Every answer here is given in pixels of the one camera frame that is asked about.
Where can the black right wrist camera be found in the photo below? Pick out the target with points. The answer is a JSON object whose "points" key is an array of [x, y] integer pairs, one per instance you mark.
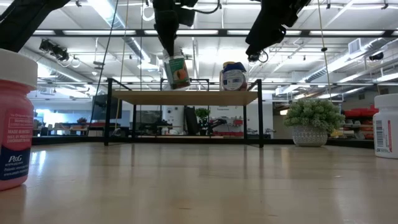
{"points": [[298, 11]]}

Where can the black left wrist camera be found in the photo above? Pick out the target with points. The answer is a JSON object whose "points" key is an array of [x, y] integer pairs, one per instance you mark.
{"points": [[187, 14]]}

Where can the rack of red bins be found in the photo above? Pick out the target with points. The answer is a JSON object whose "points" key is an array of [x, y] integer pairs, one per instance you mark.
{"points": [[360, 113]]}

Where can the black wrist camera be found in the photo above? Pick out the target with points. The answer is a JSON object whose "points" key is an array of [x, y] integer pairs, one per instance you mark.
{"points": [[187, 14], [298, 11]]}

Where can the white air vent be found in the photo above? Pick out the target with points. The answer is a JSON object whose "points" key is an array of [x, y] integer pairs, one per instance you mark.
{"points": [[354, 46]]}

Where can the small dark green plant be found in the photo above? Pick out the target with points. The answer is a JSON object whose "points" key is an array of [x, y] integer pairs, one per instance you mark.
{"points": [[203, 116]]}

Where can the dark monitor screen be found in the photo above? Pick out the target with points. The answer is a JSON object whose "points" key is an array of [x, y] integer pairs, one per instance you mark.
{"points": [[99, 107]]}

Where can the pink bottle white cap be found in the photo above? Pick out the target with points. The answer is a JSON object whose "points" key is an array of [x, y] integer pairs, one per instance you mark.
{"points": [[15, 124]]}

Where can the clear jar blue cap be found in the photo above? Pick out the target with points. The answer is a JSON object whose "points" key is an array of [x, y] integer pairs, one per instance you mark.
{"points": [[234, 77]]}

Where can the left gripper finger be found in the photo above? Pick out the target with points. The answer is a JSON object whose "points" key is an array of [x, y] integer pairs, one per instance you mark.
{"points": [[168, 34]]}

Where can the green plant in patterned pot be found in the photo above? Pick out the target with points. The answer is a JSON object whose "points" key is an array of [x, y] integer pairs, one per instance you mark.
{"points": [[312, 119]]}

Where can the black background robot arm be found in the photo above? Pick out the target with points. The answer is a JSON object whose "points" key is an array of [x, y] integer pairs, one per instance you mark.
{"points": [[217, 123]]}

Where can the peach label bottle white cap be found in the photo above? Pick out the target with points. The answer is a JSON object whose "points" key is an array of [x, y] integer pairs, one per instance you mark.
{"points": [[178, 73]]}

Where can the black duct-mounted device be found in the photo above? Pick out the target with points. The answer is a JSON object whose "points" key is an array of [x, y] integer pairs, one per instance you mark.
{"points": [[376, 56]]}

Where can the white bottle red-striped label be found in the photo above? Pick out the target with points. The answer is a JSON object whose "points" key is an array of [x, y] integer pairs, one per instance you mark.
{"points": [[387, 130]]}

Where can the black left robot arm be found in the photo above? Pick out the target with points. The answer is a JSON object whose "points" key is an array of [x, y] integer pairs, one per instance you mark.
{"points": [[21, 21]]}

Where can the wooden shelf black frame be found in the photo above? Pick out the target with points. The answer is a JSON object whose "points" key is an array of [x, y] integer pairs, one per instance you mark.
{"points": [[186, 98]]}

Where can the black frame bar with lights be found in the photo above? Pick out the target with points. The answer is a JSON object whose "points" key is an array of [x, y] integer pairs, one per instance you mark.
{"points": [[224, 32]]}

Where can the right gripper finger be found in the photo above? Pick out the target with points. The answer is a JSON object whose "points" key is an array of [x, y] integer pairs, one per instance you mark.
{"points": [[275, 35], [256, 40]]}

